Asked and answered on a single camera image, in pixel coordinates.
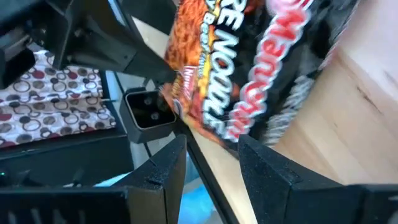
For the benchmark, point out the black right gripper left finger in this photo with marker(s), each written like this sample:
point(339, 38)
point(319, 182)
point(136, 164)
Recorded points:
point(161, 193)

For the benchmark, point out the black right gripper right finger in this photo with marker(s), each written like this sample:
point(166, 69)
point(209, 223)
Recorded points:
point(267, 193)

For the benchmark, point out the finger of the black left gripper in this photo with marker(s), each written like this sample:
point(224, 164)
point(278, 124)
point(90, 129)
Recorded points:
point(15, 65)
point(99, 43)

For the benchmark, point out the black Maruchan fire noodle pack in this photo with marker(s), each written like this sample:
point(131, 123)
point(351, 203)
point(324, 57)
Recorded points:
point(224, 62)

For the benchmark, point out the blue plastic sheet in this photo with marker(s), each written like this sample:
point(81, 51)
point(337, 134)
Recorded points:
point(199, 208)

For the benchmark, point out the circle-patterned cloth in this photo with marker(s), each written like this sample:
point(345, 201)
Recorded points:
point(56, 102)

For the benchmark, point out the black chair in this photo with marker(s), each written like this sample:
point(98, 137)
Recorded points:
point(77, 161)

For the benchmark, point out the black stereo camera box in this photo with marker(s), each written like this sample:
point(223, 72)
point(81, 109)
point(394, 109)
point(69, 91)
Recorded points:
point(149, 112)

